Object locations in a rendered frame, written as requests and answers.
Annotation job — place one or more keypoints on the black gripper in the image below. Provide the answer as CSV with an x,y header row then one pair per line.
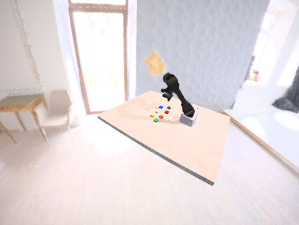
x,y
169,93

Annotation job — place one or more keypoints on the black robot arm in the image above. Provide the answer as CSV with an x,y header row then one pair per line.
x,y
172,82

